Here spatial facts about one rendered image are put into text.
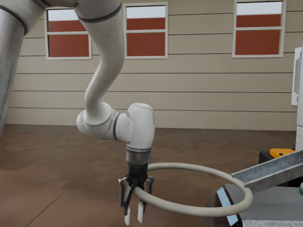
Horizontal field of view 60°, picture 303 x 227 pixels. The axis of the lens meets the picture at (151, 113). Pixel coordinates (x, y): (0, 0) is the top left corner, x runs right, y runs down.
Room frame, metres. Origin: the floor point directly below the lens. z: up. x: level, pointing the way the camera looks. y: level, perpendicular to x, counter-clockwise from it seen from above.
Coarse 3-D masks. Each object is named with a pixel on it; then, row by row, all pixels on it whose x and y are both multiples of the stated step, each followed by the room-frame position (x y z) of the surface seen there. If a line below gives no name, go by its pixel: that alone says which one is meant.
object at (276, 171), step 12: (288, 156) 1.14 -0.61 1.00; (300, 156) 1.15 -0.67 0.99; (252, 168) 1.11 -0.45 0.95; (264, 168) 1.12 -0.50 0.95; (276, 168) 1.13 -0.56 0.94; (288, 168) 1.02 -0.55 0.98; (300, 168) 1.03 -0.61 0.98; (240, 180) 1.10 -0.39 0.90; (252, 180) 1.09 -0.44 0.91; (264, 180) 1.00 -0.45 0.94; (276, 180) 1.01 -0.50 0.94; (288, 180) 1.02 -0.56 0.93; (252, 192) 1.00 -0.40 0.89
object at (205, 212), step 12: (156, 168) 1.19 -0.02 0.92; (168, 168) 1.23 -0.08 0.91; (180, 168) 1.23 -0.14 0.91; (192, 168) 1.22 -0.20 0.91; (204, 168) 1.21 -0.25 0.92; (228, 180) 1.12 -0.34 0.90; (144, 192) 0.86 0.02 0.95; (156, 204) 0.81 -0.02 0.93; (168, 204) 0.80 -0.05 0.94; (180, 204) 0.79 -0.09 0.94; (240, 204) 0.83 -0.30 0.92; (204, 216) 0.77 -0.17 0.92; (216, 216) 0.78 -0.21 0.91
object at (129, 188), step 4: (136, 180) 0.90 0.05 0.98; (128, 184) 0.92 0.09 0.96; (132, 184) 0.89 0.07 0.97; (128, 188) 0.91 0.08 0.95; (132, 188) 0.89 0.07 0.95; (128, 192) 0.90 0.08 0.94; (132, 192) 0.90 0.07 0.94; (128, 196) 0.89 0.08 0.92; (124, 200) 0.91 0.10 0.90; (128, 200) 0.89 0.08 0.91; (128, 204) 0.89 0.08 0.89
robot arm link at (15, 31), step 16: (0, 0) 0.47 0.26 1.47; (16, 0) 0.48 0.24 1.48; (32, 0) 0.51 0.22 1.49; (0, 16) 0.46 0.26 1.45; (16, 16) 0.49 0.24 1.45; (32, 16) 0.52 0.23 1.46; (0, 32) 0.45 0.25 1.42; (16, 32) 0.48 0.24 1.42; (0, 48) 0.45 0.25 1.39; (16, 48) 0.48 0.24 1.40; (0, 64) 0.44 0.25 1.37; (16, 64) 0.48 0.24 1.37; (0, 80) 0.43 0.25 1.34; (0, 96) 0.43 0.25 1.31; (0, 112) 0.42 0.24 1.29; (0, 128) 0.42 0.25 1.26
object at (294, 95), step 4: (296, 48) 1.87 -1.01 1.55; (300, 48) 1.84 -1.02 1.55; (296, 52) 1.87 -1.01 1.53; (300, 52) 1.84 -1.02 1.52; (296, 56) 1.87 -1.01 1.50; (300, 56) 1.83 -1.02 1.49; (292, 88) 1.88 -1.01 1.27; (292, 92) 1.88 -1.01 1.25; (292, 96) 1.88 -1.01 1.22; (296, 96) 1.85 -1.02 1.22; (292, 100) 1.88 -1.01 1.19; (296, 100) 1.85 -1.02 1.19; (292, 104) 1.87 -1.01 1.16; (296, 104) 1.84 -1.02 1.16
